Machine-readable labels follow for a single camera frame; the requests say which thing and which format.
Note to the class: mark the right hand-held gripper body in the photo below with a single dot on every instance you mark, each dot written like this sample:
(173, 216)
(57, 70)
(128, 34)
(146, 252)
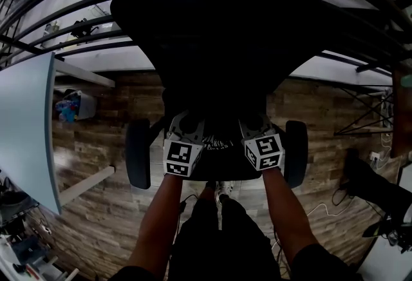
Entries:
(265, 151)

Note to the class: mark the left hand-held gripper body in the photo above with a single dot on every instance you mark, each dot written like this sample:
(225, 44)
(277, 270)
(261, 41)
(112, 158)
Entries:
(180, 152)

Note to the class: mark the black bag with white print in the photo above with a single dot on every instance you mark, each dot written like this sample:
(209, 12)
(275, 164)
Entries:
(220, 144)

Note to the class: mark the black office chair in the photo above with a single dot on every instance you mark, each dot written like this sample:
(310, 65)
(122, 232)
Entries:
(209, 57)

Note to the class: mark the person's right forearm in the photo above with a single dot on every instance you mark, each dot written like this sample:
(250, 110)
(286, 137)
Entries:
(286, 215)

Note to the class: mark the person's left forearm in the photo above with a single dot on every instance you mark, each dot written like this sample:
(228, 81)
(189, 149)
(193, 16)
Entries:
(159, 221)

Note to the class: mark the person's white shoe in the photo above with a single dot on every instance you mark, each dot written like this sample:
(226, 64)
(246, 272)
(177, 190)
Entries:
(225, 191)

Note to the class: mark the person's black trousers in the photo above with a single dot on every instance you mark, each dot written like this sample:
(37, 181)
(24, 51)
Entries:
(222, 241)

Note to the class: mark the white power strip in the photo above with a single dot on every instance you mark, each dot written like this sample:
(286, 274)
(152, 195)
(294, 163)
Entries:
(375, 156)

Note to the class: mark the grey bin with blue items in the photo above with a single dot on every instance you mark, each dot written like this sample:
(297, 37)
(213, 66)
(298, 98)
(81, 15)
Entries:
(77, 105)

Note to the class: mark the person's black sleeves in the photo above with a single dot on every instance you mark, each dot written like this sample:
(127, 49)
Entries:
(322, 265)

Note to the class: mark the brown wooden board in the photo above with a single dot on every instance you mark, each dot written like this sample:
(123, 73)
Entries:
(401, 112)

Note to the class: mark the white table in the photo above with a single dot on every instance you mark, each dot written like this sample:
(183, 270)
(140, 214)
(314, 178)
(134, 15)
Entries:
(25, 125)

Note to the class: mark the white desk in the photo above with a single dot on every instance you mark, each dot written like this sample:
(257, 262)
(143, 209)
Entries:
(386, 260)

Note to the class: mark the black metal cross frame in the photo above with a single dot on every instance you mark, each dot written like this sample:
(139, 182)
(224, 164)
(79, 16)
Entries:
(363, 112)

